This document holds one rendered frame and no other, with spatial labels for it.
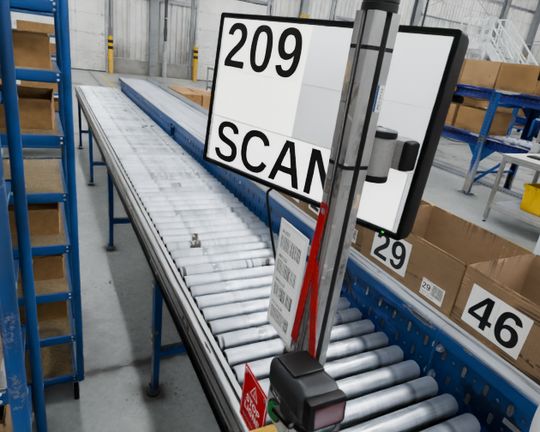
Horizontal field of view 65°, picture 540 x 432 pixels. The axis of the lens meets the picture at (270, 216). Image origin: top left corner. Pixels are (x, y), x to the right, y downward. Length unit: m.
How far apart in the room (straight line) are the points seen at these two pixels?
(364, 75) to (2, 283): 0.56
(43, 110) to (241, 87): 0.94
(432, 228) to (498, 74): 5.27
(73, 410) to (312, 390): 1.60
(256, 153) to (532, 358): 0.76
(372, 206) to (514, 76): 6.00
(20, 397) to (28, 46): 1.15
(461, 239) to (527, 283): 0.25
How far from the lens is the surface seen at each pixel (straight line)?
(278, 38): 0.81
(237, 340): 1.22
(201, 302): 1.35
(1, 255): 0.69
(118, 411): 2.06
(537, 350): 1.14
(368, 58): 0.53
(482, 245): 1.52
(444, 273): 1.24
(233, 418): 1.05
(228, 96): 0.89
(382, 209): 0.67
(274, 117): 0.80
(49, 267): 1.87
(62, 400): 2.15
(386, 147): 0.58
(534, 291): 1.45
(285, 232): 0.68
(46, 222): 1.79
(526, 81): 6.53
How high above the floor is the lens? 1.49
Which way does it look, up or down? 21 degrees down
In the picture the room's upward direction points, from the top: 8 degrees clockwise
